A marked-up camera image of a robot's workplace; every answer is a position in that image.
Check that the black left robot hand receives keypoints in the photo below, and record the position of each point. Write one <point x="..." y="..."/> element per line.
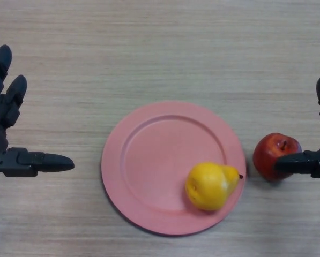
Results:
<point x="1" y="115"/>

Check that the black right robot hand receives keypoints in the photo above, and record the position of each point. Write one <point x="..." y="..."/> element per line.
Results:
<point x="299" y="163"/>

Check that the yellow pear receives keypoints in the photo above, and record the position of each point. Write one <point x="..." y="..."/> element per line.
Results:
<point x="210" y="187"/>

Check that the pink round plate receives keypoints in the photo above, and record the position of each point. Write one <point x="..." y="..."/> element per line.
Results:
<point x="154" y="166"/>

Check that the red apple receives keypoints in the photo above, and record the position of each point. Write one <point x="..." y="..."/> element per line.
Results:
<point x="267" y="155"/>

